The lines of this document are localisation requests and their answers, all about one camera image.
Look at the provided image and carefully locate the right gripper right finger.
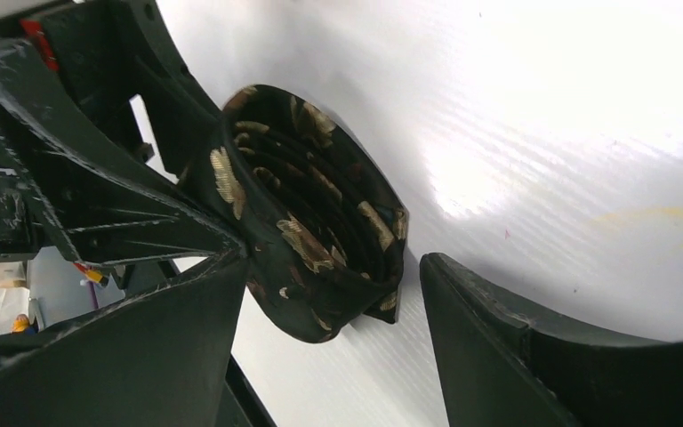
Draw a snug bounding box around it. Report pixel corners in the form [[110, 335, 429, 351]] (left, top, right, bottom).
[[420, 253, 683, 426]]

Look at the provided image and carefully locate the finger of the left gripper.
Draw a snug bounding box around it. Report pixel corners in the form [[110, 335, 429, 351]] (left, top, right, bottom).
[[0, 39, 245, 266], [114, 1, 220, 176]]

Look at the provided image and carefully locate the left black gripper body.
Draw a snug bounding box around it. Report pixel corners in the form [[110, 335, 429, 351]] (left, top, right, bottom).
[[0, 0, 178, 266]]

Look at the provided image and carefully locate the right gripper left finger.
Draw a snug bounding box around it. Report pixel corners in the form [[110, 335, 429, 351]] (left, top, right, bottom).
[[0, 258, 248, 426]]

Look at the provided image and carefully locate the black gold floral tie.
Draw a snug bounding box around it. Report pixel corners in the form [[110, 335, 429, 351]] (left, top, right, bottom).
[[180, 85, 408, 343]]

